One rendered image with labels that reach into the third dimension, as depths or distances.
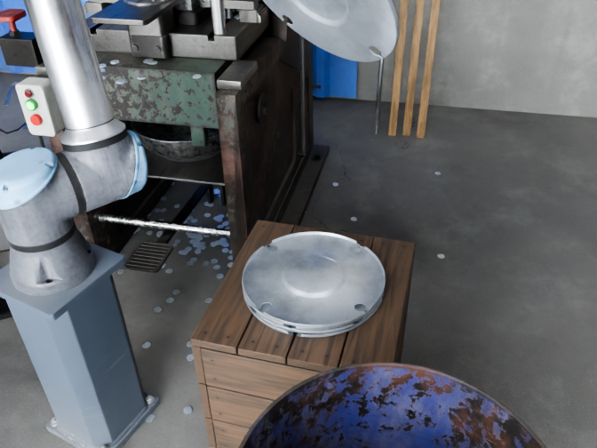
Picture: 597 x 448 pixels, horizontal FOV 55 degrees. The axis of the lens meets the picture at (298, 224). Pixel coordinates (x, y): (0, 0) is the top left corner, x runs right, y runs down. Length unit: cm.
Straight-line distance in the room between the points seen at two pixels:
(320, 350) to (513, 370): 65
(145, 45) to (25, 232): 66
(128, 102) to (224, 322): 68
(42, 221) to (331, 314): 54
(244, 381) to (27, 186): 53
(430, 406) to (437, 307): 78
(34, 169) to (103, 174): 11
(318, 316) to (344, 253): 20
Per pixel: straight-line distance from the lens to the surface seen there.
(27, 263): 112
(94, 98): 107
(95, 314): 119
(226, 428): 131
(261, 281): 118
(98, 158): 107
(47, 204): 106
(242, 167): 146
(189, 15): 160
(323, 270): 119
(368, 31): 90
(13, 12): 166
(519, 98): 288
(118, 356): 130
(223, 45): 150
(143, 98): 154
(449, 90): 285
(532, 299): 180
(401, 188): 219
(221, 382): 119
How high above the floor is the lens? 115
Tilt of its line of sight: 36 degrees down
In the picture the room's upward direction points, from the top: 1 degrees counter-clockwise
